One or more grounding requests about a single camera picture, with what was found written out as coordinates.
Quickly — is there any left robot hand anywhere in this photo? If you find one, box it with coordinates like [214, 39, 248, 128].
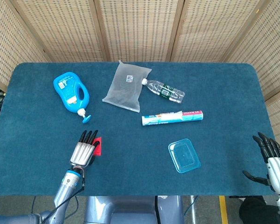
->
[69, 130, 100, 168]

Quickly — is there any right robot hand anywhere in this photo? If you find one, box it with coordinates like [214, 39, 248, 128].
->
[242, 132, 280, 193]

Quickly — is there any red rectangular card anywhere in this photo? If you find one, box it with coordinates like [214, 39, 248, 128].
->
[93, 137, 102, 156]

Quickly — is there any black bag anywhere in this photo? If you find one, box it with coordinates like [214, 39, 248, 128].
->
[239, 196, 280, 224]

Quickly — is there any dark blue table mat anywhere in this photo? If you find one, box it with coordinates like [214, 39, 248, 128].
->
[0, 62, 280, 197]

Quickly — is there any blue detergent pump bottle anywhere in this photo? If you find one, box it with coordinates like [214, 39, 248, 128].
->
[53, 71, 92, 124]

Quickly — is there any grey robot torso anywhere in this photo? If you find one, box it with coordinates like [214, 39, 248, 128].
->
[83, 195, 184, 224]

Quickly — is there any frosted plastic pouch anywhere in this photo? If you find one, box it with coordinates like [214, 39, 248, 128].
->
[102, 60, 152, 113]

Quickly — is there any metal table leg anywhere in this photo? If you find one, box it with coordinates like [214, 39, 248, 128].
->
[190, 195, 198, 224]

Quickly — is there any plastic wrap roll box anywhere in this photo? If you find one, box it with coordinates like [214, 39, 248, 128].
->
[141, 110, 204, 126]

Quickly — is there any clear plastic water bottle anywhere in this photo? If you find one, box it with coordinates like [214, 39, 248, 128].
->
[141, 78, 185, 104]

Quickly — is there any woven folding screen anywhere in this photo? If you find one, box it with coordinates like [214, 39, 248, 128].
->
[0, 0, 280, 152]

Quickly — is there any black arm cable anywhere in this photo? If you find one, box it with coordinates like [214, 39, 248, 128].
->
[41, 177, 86, 224]

